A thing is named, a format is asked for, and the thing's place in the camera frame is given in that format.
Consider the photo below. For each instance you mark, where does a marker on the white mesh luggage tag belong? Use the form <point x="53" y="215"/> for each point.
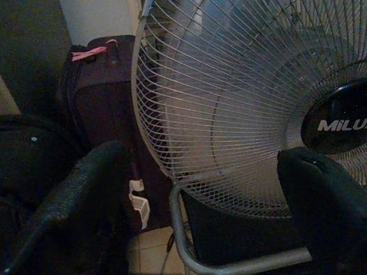
<point x="140" y="209"/>

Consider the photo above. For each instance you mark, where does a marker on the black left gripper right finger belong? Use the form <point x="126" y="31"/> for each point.
<point x="329" y="212"/>

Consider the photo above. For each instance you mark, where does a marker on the dark purple suitcase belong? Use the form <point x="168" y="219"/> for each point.
<point x="100" y="100"/>

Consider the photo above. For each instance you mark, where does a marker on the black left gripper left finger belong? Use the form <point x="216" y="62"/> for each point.
<point x="80" y="206"/>

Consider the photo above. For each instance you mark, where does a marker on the pink ribbon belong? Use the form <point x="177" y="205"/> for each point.
<point x="89" y="53"/>

